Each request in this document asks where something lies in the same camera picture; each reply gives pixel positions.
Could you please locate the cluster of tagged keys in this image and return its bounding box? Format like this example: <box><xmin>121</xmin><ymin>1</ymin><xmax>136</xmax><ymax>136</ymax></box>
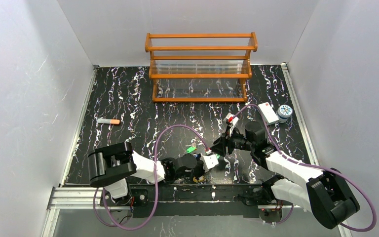
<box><xmin>192</xmin><ymin>175</ymin><xmax>206</xmax><ymax>184</ymax></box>

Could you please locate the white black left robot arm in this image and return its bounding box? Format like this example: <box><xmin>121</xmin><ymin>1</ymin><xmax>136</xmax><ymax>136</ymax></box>
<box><xmin>87</xmin><ymin>142</ymin><xmax>219</xmax><ymax>199</ymax></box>

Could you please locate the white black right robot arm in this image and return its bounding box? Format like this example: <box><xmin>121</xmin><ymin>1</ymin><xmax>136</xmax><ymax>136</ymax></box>
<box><xmin>210</xmin><ymin>121</ymin><xmax>360</xmax><ymax>229</ymax></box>

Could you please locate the green key tag far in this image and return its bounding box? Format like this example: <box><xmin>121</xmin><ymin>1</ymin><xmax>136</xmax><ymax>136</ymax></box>
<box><xmin>186</xmin><ymin>144</ymin><xmax>197</xmax><ymax>154</ymax></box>

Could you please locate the white rectangular box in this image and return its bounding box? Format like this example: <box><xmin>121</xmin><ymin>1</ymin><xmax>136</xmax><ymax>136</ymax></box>
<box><xmin>258</xmin><ymin>102</ymin><xmax>279</xmax><ymax>125</ymax></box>

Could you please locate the blue white round tin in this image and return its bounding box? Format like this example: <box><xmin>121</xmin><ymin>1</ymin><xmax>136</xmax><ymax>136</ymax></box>
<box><xmin>276</xmin><ymin>105</ymin><xmax>293</xmax><ymax>123</ymax></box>

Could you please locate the orange wooden shelf rack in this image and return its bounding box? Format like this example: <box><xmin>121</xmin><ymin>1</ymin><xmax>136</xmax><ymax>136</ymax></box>
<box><xmin>145</xmin><ymin>32</ymin><xmax>259</xmax><ymax>103</ymax></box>

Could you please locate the orange grey marker pen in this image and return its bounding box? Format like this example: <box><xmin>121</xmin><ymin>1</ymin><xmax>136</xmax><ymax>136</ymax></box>
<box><xmin>97</xmin><ymin>118</ymin><xmax>120</xmax><ymax>125</ymax></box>

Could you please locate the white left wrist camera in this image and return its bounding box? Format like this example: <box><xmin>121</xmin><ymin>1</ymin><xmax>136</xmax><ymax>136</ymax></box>
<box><xmin>200</xmin><ymin>154</ymin><xmax>219</xmax><ymax>172</ymax></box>

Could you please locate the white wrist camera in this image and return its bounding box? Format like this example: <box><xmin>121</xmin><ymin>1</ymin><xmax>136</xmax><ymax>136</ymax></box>
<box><xmin>224</xmin><ymin>113</ymin><xmax>239</xmax><ymax>136</ymax></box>
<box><xmin>200</xmin><ymin>154</ymin><xmax>219</xmax><ymax>172</ymax></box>

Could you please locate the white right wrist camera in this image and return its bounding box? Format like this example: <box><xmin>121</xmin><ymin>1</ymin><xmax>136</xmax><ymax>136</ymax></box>
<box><xmin>224</xmin><ymin>113</ymin><xmax>239</xmax><ymax>136</ymax></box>

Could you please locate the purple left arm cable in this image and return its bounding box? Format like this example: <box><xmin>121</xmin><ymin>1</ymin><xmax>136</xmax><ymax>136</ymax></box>
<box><xmin>93</xmin><ymin>124</ymin><xmax>211</xmax><ymax>231</ymax></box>

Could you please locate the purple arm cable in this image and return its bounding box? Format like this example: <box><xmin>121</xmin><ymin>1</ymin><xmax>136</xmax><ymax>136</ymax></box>
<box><xmin>228</xmin><ymin>104</ymin><xmax>378</xmax><ymax>233</ymax></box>
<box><xmin>93</xmin><ymin>124</ymin><xmax>211</xmax><ymax>231</ymax></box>

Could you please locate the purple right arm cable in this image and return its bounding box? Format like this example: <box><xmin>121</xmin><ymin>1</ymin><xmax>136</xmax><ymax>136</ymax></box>
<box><xmin>228</xmin><ymin>104</ymin><xmax>378</xmax><ymax>233</ymax></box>

